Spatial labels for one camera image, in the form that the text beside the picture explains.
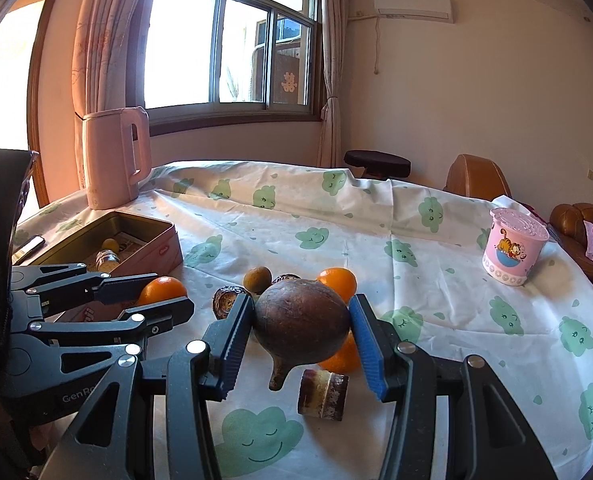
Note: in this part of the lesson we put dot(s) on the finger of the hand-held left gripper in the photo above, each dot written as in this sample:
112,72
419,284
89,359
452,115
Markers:
161,315
126,287

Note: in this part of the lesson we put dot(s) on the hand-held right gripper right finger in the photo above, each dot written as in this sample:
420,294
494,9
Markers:
366,350

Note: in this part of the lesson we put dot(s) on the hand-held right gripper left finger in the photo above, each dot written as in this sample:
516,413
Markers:
236,345

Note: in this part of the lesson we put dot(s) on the orange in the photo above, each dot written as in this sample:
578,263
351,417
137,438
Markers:
344,357
164,287
339,282

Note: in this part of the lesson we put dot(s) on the foil chocolate ball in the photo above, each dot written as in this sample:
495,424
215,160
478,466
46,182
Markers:
225,302

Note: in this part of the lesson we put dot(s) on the pink tin box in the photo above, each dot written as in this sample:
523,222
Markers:
161,255

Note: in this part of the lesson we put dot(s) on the brown round fruit with stem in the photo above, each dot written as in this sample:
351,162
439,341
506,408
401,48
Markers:
301,322

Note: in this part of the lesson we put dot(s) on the small glass jar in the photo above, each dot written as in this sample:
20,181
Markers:
107,260

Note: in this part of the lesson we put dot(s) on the small black rectangular device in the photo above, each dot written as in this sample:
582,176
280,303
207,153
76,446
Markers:
29,249

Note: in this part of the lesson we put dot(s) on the printed paper sheet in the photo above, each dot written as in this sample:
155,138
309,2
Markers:
131,244

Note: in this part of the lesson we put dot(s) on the small yellow fruit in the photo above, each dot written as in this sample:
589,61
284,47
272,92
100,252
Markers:
110,245

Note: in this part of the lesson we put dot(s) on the small cylindrical cake roll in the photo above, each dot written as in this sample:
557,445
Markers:
323,393

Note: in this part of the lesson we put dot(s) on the small brown longan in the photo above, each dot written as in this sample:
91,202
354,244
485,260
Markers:
254,280

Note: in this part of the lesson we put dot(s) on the pink electric kettle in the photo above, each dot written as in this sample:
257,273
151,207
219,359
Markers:
111,160

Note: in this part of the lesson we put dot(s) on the white tablecloth with green clouds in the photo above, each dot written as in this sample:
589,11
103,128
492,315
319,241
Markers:
326,210

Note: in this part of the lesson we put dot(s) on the pink cartoon cat cup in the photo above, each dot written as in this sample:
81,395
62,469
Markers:
514,252

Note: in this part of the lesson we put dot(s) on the dark round stool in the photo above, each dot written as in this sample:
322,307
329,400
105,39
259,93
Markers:
376,162

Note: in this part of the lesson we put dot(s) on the brown leather chair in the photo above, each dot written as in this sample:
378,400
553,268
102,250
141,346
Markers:
476,177

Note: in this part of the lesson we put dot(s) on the pink patterned curtain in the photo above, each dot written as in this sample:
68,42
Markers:
96,35

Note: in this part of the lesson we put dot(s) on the brown leather sofa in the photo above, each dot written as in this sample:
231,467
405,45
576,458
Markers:
571,230

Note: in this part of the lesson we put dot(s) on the sliding glass window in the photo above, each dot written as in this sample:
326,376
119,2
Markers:
186,45

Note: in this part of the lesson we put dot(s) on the paper cutout window decoration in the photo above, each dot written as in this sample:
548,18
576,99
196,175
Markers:
289,82

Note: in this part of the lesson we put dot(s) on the beige curtain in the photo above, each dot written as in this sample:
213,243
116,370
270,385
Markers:
332,85

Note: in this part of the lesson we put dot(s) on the white air conditioner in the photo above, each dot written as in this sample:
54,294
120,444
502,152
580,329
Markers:
414,7

